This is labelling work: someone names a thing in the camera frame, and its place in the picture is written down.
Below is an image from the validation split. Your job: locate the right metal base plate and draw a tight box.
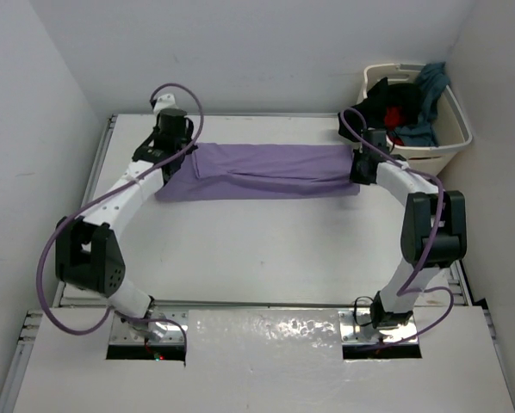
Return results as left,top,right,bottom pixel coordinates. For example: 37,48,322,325
338,307,418,347

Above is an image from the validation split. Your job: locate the white front cover board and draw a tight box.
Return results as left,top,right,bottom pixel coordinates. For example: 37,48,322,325
15,307,513,412

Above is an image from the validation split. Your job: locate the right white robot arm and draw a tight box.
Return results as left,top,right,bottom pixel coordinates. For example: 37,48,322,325
350,129,468,330

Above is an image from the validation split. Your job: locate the black garment in basket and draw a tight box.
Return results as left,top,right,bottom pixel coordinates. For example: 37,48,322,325
338,77,421,142

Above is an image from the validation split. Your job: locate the purple t shirt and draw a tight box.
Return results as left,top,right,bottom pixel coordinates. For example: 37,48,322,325
156,143,360,202

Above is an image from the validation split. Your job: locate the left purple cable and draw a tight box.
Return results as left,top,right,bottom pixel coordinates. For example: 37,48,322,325
35,83,205,354

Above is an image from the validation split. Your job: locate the teal shirt in basket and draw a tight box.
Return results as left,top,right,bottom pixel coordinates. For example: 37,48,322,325
395,62,450,147

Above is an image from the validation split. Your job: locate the red garment in basket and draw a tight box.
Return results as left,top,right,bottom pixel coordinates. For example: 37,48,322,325
384,106,407,146

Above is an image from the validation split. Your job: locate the beige laundry basket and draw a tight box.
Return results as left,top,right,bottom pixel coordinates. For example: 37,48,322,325
357,63,473,175

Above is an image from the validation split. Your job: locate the metal base plate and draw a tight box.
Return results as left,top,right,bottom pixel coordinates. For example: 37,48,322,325
338,307,418,347
109,306,189,347

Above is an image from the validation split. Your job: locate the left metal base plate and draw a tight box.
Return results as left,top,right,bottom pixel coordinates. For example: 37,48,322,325
109,306,189,347

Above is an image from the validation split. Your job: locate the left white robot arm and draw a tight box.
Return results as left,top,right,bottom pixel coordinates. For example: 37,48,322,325
55,94,195,319

